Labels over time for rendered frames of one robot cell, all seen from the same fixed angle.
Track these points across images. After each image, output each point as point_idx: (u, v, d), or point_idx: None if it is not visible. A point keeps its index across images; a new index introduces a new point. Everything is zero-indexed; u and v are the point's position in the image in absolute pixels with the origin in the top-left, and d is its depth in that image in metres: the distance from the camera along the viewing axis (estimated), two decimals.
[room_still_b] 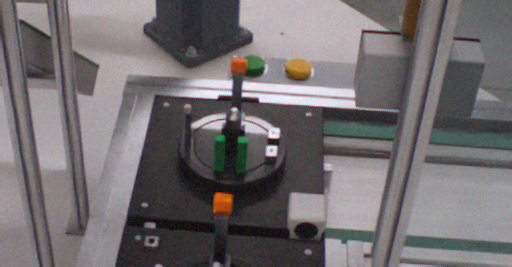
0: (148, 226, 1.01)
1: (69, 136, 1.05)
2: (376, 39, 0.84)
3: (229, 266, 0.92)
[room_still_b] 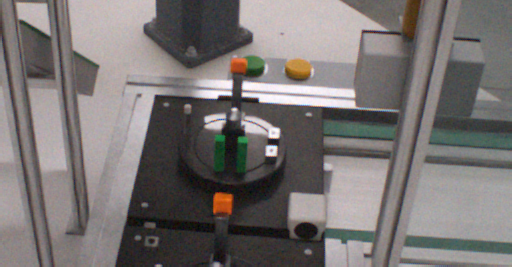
0: (148, 226, 1.01)
1: (69, 136, 1.05)
2: (376, 39, 0.84)
3: (229, 266, 0.92)
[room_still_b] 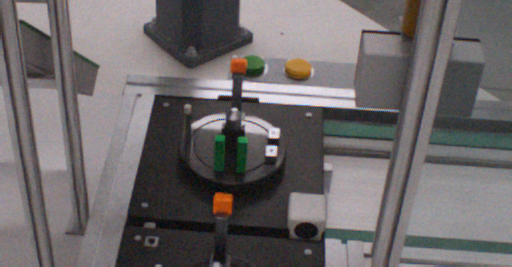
0: (148, 226, 1.01)
1: (69, 136, 1.05)
2: (376, 39, 0.84)
3: (229, 266, 0.92)
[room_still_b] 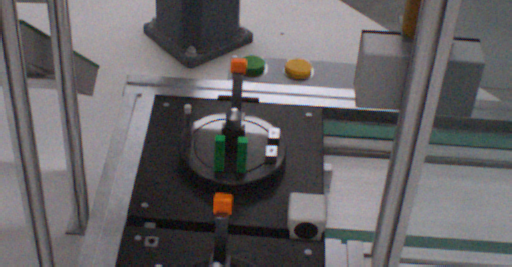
0: (148, 226, 1.01)
1: (69, 136, 1.05)
2: (376, 39, 0.84)
3: (229, 266, 0.92)
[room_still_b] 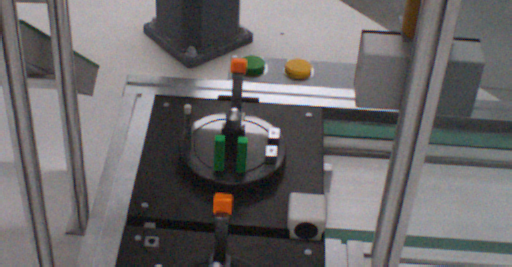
0: (148, 226, 1.01)
1: (69, 136, 1.05)
2: (376, 39, 0.84)
3: (229, 266, 0.92)
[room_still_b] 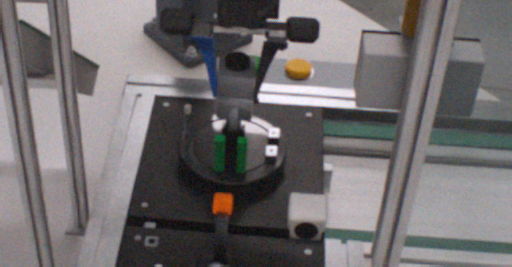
0: (148, 226, 1.01)
1: (69, 136, 1.05)
2: (376, 39, 0.84)
3: (229, 266, 0.92)
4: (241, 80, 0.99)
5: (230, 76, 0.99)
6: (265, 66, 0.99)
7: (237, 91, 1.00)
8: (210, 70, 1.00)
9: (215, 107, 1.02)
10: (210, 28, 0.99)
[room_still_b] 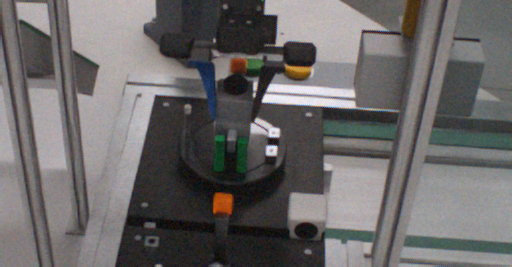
0: (148, 226, 1.01)
1: (69, 136, 1.05)
2: (376, 39, 0.84)
3: (229, 266, 0.92)
4: (239, 103, 1.01)
5: (228, 100, 1.01)
6: (263, 90, 1.01)
7: (235, 114, 1.02)
8: (209, 93, 1.02)
9: (214, 129, 1.04)
10: (209, 52, 1.01)
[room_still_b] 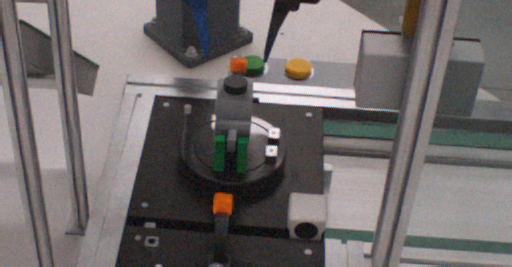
0: (148, 226, 1.01)
1: (69, 136, 1.05)
2: (376, 39, 0.84)
3: (229, 266, 0.92)
4: (239, 103, 1.01)
5: (228, 100, 1.01)
6: (276, 26, 0.95)
7: (235, 114, 1.02)
8: (201, 29, 0.96)
9: (214, 129, 1.04)
10: None
